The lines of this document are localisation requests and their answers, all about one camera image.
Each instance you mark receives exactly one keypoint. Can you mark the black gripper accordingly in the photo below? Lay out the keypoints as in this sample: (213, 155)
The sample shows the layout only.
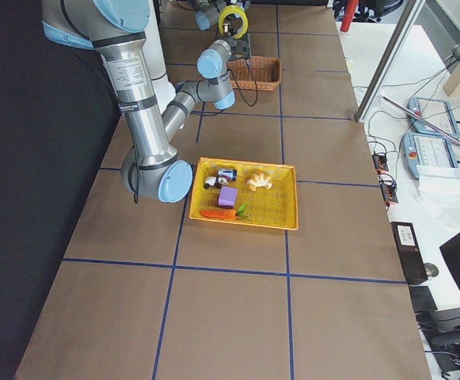
(237, 46)

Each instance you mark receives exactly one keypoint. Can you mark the yellow tape roll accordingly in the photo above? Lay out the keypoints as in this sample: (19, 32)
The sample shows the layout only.
(233, 11)

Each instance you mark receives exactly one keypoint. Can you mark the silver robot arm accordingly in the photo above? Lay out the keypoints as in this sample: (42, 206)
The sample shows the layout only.
(125, 34)
(209, 13)

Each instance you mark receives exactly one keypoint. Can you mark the brown wicker basket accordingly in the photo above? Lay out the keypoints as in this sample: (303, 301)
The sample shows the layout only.
(259, 72)

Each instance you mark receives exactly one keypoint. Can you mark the yellow plastic woven basket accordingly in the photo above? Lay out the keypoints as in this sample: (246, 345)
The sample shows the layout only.
(276, 207)

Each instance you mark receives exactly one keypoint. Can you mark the red cylinder roll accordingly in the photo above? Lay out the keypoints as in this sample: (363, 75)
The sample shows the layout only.
(349, 12)

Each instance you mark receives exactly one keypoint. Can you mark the small black labelled can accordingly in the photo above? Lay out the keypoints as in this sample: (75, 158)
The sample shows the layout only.
(228, 174)

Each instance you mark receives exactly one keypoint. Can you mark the toy panda figure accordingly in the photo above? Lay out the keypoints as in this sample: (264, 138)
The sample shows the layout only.
(215, 182)

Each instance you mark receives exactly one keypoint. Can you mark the toy croissant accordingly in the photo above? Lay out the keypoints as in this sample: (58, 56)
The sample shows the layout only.
(259, 180)

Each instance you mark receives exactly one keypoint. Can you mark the purple foam block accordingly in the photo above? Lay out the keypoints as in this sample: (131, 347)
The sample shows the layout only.
(227, 197)

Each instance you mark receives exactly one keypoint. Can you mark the orange toy carrot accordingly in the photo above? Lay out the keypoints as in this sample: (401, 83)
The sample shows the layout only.
(225, 213)

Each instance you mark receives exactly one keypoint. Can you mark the near teach pendant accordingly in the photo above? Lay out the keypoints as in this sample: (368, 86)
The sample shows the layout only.
(427, 150)

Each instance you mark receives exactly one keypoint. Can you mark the teach pendant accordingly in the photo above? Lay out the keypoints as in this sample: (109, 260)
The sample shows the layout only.
(437, 112)
(427, 150)

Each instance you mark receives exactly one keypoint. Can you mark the far teach pendant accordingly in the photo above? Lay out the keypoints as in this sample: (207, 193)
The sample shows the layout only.
(437, 112)

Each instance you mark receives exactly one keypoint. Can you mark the black power adapter box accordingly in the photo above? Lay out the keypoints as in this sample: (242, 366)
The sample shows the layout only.
(409, 253)

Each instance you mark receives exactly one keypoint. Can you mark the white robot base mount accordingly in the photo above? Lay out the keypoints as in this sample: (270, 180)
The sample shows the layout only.
(153, 53)

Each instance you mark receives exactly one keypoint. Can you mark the aluminium frame post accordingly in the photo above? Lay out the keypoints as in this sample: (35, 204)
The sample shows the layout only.
(405, 23)

